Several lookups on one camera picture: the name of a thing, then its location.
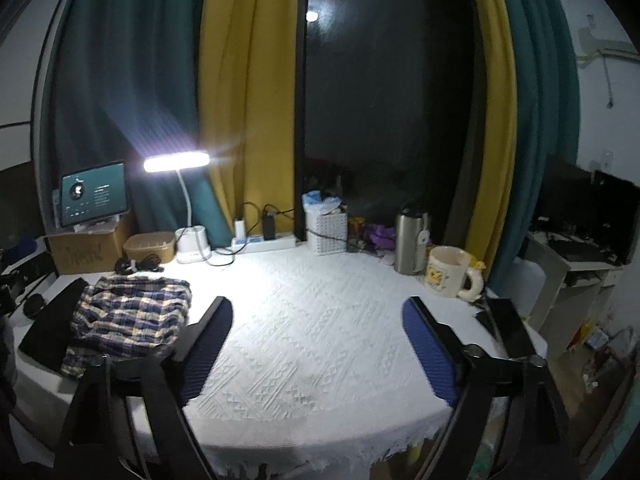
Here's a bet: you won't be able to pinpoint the black phone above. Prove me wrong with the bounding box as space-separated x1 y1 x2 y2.
487 297 533 358

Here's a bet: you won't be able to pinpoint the teal curtain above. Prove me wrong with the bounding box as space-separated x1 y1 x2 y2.
487 0 581 286
50 0 236 251

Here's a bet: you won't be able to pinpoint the black folded cloth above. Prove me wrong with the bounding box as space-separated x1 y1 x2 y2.
19 277 188 376

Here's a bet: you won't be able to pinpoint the yellow curtain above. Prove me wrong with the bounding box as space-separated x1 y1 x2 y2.
197 0 301 241
462 0 518 266

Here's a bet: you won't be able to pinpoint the black cable bundle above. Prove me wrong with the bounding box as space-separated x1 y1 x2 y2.
115 255 166 276

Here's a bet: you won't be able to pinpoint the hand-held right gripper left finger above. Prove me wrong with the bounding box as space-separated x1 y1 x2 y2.
55 295 235 480

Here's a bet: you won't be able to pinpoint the cream cartoon mug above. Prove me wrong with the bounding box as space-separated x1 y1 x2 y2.
425 246 486 302

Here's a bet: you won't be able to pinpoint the white desk lamp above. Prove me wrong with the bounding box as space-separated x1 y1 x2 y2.
143 151 213 263

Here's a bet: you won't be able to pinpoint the blue plaid pants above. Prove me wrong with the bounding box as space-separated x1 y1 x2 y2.
61 275 193 380

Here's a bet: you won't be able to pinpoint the purple cloth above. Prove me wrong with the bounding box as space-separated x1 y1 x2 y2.
362 224 397 251

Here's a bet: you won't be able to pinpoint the tablet with lit screen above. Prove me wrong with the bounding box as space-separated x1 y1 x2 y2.
60 161 132 228

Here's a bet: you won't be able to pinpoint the blue plastic packet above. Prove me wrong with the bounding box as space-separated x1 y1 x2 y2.
302 190 343 216

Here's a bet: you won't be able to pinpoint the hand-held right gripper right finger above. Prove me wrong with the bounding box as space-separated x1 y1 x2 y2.
402 296 573 480

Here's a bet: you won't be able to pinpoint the white textured tablecloth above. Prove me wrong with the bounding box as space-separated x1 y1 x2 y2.
10 245 546 480

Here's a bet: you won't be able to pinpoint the brown lidded food container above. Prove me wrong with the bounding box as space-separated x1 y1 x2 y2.
122 232 176 263

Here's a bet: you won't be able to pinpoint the black computer monitor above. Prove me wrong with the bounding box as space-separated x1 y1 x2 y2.
535 157 640 266

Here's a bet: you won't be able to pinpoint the black flat case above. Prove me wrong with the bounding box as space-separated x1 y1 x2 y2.
475 307 501 341

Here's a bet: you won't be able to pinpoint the steel thermos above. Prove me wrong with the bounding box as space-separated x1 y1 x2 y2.
395 210 431 276

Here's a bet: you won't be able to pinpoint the white power strip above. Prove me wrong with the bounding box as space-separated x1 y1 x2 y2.
231 235 297 253

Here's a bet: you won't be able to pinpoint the white plastic basket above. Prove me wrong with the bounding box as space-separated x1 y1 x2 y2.
306 207 348 256

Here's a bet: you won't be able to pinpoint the grey computer desk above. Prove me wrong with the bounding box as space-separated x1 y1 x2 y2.
525 230 626 356

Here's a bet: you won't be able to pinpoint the cardboard box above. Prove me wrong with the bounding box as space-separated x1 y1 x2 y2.
44 212 138 276

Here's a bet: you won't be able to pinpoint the dark window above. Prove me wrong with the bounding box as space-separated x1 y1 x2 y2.
295 0 481 256

